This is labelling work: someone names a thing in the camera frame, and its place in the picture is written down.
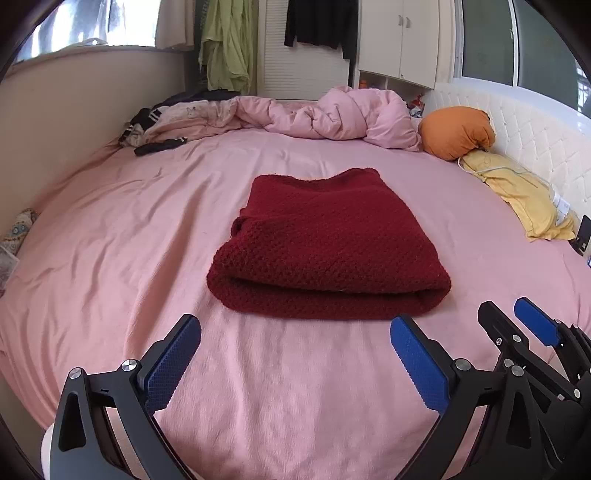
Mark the white padded headboard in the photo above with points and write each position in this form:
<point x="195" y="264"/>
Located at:
<point x="545" y="136"/>

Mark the patterned cushion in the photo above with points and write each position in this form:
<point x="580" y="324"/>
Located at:
<point x="14" y="238"/>

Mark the pink crumpled duvet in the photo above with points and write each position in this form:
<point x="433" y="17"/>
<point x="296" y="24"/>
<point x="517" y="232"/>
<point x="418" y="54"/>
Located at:
<point x="379" y="117"/>

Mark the black phone stand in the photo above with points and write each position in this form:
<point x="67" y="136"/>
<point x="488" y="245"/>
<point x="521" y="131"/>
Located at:
<point x="581" y="242"/>

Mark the black hanging garment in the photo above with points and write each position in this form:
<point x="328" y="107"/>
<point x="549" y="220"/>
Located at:
<point x="326" y="23"/>

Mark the black white striped clothes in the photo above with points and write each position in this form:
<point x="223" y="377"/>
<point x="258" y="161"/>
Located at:
<point x="133" y="134"/>

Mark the beige curtain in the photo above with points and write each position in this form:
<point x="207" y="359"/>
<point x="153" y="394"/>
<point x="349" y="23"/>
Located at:
<point x="175" y="25"/>

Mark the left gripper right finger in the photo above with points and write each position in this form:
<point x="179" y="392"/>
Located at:
<point x="509" y="444"/>

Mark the window with grey glass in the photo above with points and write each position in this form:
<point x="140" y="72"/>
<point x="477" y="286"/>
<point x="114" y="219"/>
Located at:
<point x="508" y="42"/>

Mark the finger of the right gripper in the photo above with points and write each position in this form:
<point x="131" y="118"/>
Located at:
<point x="571" y="344"/>
<point x="513" y="344"/>

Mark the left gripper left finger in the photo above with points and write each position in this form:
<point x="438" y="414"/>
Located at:
<point x="84" y="445"/>

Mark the orange pillow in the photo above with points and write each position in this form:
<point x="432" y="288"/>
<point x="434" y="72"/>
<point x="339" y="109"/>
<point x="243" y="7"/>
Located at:
<point x="452" y="132"/>

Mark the white wardrobe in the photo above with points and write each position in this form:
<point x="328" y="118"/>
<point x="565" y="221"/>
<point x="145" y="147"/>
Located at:
<point x="304" y="48"/>

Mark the dark red knit sweater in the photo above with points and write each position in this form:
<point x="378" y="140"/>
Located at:
<point x="341" y="248"/>

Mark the green hanging garment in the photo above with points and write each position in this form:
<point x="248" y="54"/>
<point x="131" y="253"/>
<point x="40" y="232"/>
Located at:
<point x="227" y="45"/>

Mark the yellow pillow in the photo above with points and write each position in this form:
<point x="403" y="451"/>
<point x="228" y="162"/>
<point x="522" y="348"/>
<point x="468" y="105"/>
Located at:
<point x="542" y="212"/>

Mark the black sock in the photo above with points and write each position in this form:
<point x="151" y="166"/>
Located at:
<point x="155" y="147"/>

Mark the bright side window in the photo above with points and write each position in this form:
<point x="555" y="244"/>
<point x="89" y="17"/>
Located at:
<point x="77" y="23"/>

